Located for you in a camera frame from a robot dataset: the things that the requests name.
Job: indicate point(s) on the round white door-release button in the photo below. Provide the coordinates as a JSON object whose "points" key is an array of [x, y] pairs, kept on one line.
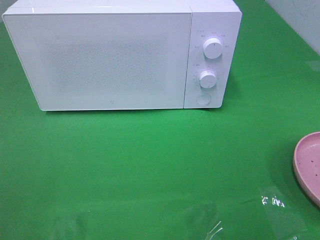
{"points": [[203, 99]]}

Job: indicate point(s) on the white microwave door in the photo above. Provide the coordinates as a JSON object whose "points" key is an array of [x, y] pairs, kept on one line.
{"points": [[103, 61]]}

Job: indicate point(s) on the pink ceramic plate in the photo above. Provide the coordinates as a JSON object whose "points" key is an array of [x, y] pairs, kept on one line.
{"points": [[306, 165]]}

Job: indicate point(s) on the lower white timer knob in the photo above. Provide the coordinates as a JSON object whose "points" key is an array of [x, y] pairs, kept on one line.
{"points": [[207, 79]]}

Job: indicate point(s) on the upper white power knob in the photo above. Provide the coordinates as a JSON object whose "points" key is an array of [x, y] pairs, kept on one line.
{"points": [[212, 47]]}

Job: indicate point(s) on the white microwave oven body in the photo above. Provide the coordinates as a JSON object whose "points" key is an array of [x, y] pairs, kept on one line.
{"points": [[209, 18]]}

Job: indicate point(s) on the clear tape patch centre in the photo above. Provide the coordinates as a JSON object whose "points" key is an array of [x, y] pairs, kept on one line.
{"points": [[202, 222]]}

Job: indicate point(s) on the clear tape patch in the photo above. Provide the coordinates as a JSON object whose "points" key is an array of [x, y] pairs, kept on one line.
{"points": [[202, 222], [282, 215]]}

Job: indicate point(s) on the clear tape patch right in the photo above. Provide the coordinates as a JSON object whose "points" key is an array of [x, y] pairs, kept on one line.
{"points": [[282, 215]]}

